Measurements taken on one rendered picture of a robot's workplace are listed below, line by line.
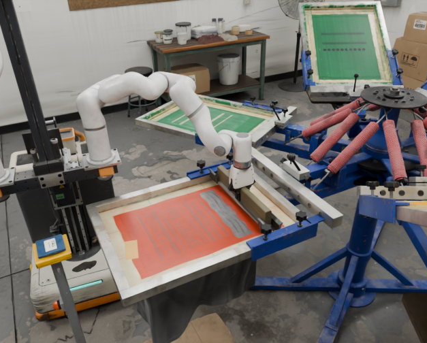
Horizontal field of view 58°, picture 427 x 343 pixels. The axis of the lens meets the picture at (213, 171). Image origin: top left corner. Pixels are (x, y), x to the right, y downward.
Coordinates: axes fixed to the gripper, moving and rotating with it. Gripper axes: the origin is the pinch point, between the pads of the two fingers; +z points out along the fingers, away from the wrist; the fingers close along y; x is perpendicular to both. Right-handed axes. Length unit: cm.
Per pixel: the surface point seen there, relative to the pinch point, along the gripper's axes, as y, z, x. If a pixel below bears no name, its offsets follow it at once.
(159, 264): 44.4, 5.9, 16.6
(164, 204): 29.6, 5.9, -17.7
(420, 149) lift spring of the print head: -72, -16, 27
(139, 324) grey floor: 47, 101, -38
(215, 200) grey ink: 8.4, 5.5, -8.8
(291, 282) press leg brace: -49, 95, -18
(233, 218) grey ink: 7.8, 5.6, 6.2
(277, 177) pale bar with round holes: -20.4, -1.0, -2.5
